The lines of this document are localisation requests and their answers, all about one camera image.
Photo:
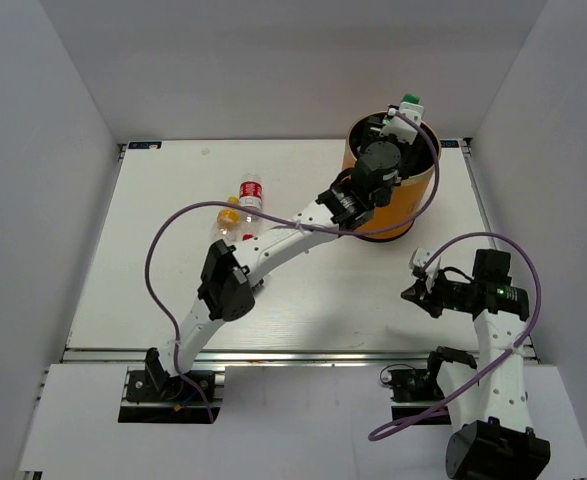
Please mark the green soda bottle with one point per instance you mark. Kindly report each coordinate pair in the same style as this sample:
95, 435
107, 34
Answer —
412, 102

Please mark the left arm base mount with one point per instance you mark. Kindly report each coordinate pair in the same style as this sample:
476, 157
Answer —
179, 403

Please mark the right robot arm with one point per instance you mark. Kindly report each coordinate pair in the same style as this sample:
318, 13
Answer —
492, 431

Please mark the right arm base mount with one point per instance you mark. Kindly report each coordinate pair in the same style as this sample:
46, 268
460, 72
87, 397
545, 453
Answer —
415, 389

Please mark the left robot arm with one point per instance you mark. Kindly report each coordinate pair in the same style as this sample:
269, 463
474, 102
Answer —
230, 270

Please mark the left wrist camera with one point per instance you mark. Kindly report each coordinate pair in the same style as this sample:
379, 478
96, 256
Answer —
396, 124

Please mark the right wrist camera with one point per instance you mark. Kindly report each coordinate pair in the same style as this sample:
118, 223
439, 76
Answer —
424, 265

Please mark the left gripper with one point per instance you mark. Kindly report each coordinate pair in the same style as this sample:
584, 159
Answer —
408, 152

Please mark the black label clear bottle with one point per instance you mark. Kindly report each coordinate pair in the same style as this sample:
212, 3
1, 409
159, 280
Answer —
259, 285

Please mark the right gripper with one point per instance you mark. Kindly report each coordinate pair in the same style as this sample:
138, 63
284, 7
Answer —
418, 292

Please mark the red label clear bottle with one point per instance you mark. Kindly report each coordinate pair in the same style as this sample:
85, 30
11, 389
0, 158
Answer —
251, 201

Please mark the yellow cap small bottle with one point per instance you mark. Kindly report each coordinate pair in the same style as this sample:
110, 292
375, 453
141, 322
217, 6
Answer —
227, 223

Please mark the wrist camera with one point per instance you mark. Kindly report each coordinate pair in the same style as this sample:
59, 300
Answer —
396, 124
424, 265

